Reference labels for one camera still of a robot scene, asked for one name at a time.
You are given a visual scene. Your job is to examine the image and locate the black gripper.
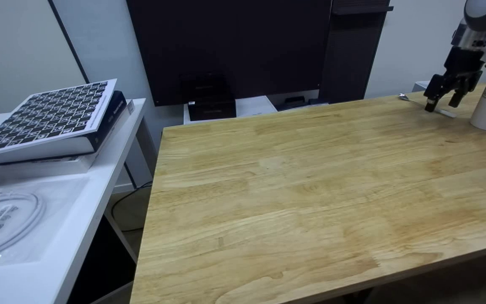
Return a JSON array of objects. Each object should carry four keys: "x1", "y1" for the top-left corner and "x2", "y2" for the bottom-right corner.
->
[{"x1": 423, "y1": 46, "x2": 486, "y2": 113}]

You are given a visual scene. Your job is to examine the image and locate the light grey box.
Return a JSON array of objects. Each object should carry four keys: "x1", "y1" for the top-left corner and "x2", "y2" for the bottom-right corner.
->
[{"x1": 411, "y1": 80, "x2": 433, "y2": 93}]

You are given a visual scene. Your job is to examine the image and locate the dark tall cabinet panel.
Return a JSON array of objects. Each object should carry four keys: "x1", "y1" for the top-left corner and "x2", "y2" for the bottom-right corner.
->
[{"x1": 318, "y1": 0, "x2": 396, "y2": 105}]

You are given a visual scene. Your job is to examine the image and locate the large black monitor panel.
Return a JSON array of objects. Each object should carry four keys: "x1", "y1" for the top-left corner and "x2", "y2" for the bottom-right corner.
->
[{"x1": 126, "y1": 0, "x2": 335, "y2": 108}]

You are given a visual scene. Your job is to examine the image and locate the small black box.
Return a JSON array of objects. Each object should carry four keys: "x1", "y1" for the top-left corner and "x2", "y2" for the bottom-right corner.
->
[{"x1": 185, "y1": 75, "x2": 239, "y2": 122}]

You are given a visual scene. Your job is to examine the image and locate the white side table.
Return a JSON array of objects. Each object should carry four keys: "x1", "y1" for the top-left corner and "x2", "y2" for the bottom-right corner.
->
[{"x1": 0, "y1": 98, "x2": 159, "y2": 304}]

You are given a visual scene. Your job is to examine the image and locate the checkerboard calibration board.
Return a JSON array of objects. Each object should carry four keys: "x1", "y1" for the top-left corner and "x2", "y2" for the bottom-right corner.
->
[{"x1": 0, "y1": 78, "x2": 121, "y2": 167}]

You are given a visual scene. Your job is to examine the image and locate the white flat box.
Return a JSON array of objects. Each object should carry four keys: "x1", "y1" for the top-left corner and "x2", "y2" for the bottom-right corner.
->
[{"x1": 0, "y1": 151, "x2": 100, "y2": 171}]

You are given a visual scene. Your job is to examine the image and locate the clear round lid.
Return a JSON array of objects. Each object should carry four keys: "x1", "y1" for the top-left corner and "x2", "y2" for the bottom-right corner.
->
[{"x1": 0, "y1": 174, "x2": 92, "y2": 267}]

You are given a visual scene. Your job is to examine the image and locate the black cable on floor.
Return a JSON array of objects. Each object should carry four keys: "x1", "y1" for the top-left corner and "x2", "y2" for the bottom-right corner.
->
[{"x1": 107, "y1": 183, "x2": 154, "y2": 233}]

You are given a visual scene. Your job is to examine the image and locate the black cable on wall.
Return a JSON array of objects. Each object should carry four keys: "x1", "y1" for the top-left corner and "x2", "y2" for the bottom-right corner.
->
[{"x1": 48, "y1": 0, "x2": 90, "y2": 86}]

